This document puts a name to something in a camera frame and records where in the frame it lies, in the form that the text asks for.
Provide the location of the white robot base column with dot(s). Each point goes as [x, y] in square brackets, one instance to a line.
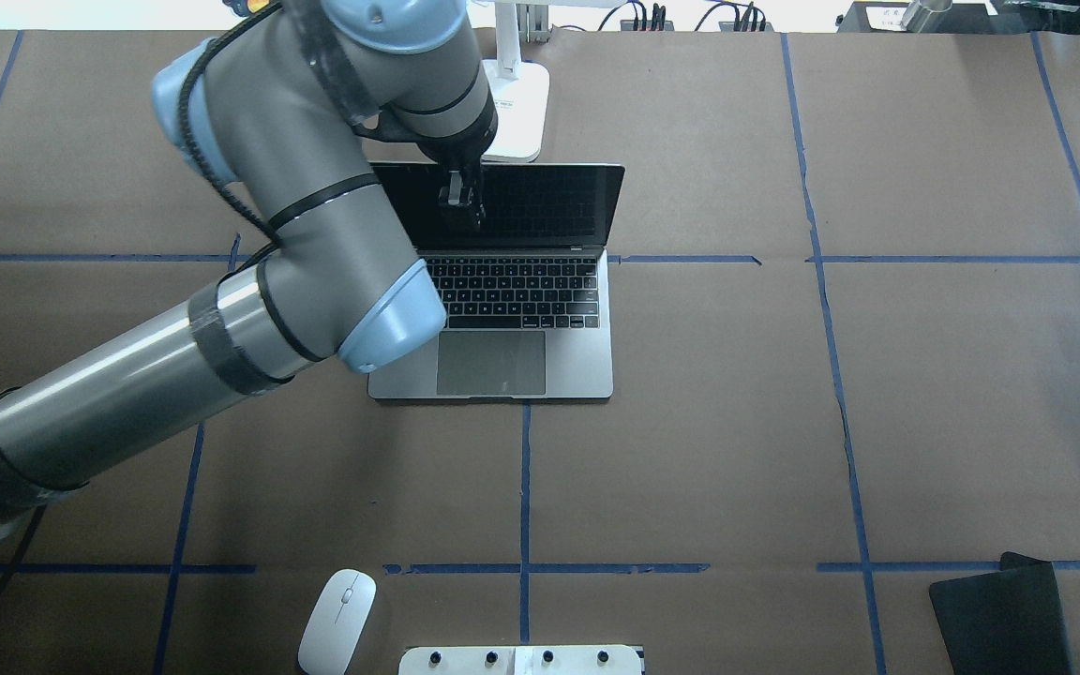
[524, 659]

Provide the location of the white desk lamp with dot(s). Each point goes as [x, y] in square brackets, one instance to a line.
[520, 89]

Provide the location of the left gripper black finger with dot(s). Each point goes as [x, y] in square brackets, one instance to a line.
[460, 201]

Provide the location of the silver metal cup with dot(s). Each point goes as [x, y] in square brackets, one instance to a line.
[924, 16]

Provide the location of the black mouse pad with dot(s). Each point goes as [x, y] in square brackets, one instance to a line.
[1009, 621]

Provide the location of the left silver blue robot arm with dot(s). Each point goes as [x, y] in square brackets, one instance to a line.
[272, 115]

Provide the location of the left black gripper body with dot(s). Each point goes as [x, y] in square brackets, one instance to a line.
[458, 153]

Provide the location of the grey laptop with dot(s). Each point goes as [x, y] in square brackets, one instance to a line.
[526, 296]

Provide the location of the orange black connector box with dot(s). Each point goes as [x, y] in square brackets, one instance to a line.
[647, 18]

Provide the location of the white computer mouse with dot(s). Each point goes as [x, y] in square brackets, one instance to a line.
[335, 627]

